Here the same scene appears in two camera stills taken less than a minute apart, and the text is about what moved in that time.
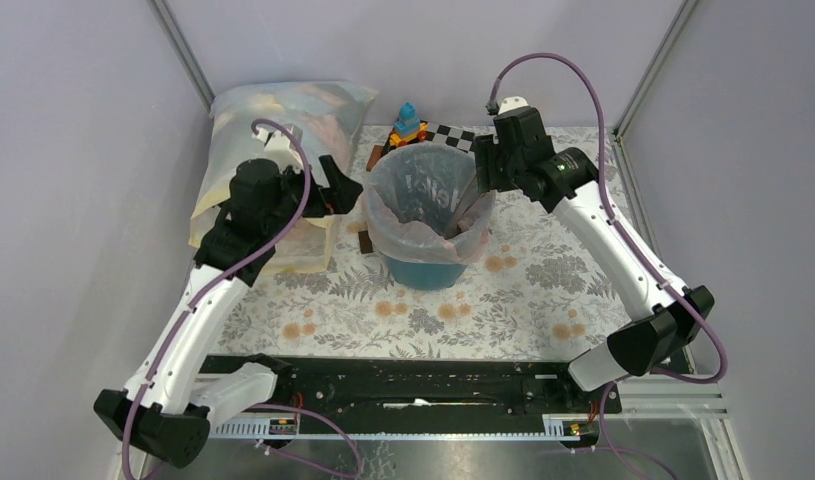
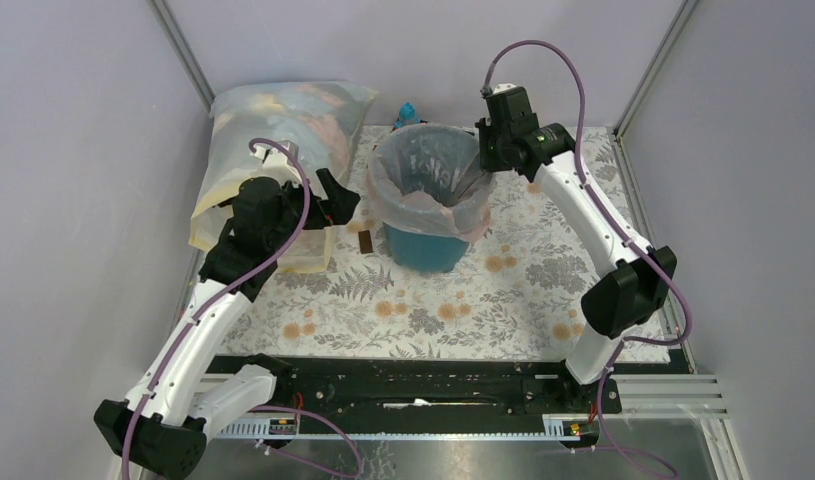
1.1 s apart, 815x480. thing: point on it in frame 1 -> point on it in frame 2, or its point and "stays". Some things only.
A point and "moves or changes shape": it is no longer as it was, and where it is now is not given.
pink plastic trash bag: [423, 205] moves or changes shape
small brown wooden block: [366, 242] stays
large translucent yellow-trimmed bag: [327, 113] stays
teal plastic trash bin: [423, 275] -> [425, 252]
